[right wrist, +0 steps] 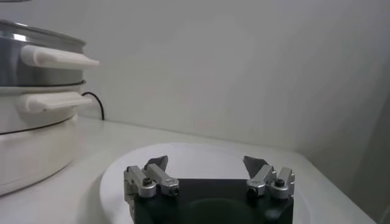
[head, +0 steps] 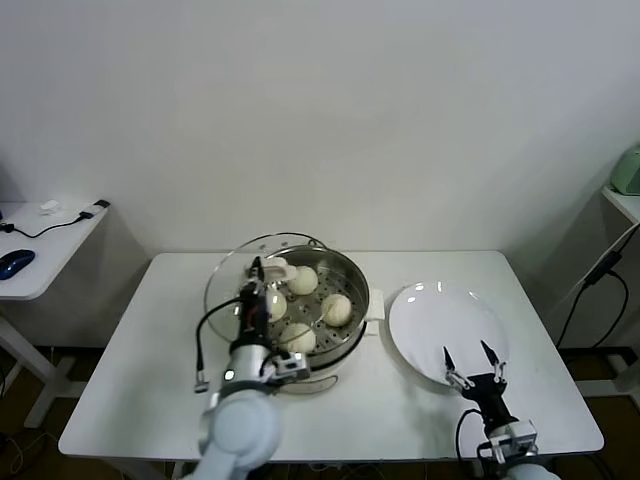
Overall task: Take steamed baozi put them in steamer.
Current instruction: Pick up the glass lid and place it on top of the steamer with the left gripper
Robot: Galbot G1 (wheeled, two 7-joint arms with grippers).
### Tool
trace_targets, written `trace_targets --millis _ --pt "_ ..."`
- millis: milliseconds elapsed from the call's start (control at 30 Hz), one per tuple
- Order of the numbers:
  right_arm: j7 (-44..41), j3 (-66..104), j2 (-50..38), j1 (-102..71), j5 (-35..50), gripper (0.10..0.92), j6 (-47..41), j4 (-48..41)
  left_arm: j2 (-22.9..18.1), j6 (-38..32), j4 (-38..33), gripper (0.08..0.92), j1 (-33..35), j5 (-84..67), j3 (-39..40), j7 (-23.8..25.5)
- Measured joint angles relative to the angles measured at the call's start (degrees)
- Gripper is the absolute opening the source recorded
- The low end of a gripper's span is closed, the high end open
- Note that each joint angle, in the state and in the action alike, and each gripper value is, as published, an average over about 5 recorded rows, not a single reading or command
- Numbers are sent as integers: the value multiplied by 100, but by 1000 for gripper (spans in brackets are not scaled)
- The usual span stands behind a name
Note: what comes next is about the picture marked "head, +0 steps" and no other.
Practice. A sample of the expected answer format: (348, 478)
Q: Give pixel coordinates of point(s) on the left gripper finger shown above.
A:
(257, 267)

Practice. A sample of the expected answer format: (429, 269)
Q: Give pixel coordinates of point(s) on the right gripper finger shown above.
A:
(492, 360)
(452, 372)

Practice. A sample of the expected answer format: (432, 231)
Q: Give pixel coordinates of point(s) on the small white object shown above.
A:
(48, 206)

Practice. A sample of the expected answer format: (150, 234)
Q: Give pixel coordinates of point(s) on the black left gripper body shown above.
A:
(252, 315)

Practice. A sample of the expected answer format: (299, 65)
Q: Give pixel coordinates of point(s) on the dark phone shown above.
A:
(101, 203)

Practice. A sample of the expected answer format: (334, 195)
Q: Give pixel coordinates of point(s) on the blue computer mouse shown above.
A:
(15, 262)

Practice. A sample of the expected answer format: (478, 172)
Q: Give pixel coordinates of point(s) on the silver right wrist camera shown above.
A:
(515, 440)

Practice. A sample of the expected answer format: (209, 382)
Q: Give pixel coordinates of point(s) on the stainless steel steamer basket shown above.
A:
(350, 280)

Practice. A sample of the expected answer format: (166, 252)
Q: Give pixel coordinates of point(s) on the white steamed baozi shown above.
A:
(277, 306)
(336, 310)
(304, 280)
(298, 337)

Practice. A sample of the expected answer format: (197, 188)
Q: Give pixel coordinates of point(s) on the white side desk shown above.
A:
(50, 250)

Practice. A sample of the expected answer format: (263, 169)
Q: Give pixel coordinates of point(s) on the pale green appliance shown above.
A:
(627, 172)

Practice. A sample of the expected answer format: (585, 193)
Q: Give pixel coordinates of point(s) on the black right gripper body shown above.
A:
(487, 397)

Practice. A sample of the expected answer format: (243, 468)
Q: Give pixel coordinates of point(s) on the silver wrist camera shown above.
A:
(515, 440)
(292, 364)

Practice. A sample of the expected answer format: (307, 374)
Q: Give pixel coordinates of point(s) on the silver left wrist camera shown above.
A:
(292, 364)

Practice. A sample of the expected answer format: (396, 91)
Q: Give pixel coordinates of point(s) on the white side stand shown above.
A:
(625, 200)

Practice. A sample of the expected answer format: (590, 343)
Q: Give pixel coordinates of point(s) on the white round plate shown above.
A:
(425, 325)

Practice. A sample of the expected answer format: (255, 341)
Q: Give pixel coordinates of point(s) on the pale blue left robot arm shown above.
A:
(240, 430)

